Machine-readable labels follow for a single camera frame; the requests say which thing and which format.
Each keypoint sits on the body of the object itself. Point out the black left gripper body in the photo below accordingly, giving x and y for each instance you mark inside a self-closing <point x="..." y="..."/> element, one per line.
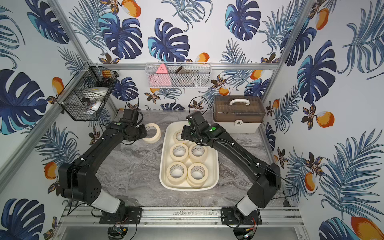
<point x="140" y="132"/>

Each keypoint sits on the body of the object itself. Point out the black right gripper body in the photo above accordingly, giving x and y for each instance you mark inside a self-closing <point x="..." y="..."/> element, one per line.
<point x="188" y="134"/>

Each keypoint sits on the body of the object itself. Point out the cream tape roll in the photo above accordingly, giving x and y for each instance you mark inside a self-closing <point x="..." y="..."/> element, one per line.
<point x="197" y="175"/>
<point x="176" y="173"/>
<point x="153" y="133"/>
<point x="197" y="153"/>
<point x="178" y="138"/>
<point x="179" y="153"/>

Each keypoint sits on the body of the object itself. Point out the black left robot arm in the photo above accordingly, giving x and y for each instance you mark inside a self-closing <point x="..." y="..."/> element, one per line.
<point x="78" y="181"/>

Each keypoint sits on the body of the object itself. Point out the brown lidded storage case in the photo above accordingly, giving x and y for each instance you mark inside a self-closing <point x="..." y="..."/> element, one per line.
<point x="238" y="114"/>

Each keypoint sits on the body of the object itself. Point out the white plastic storage tray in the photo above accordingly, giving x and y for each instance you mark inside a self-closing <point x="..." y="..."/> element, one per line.
<point x="212" y="163"/>

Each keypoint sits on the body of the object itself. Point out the white object in black basket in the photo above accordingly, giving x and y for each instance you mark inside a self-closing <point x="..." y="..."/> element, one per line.
<point x="92" y="99"/>

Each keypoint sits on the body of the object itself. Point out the pink triangle in basket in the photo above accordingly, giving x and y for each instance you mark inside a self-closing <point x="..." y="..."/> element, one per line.
<point x="161" y="78"/>

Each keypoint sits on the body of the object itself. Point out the black wire basket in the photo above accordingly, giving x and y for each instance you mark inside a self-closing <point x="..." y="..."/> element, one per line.
<point x="88" y="76"/>

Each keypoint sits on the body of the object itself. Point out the white mesh wall basket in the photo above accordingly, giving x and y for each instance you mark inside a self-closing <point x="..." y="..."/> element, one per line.
<point x="184" y="75"/>

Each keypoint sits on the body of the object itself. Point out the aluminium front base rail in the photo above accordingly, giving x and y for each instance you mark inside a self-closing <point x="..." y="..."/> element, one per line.
<point x="200" y="217"/>

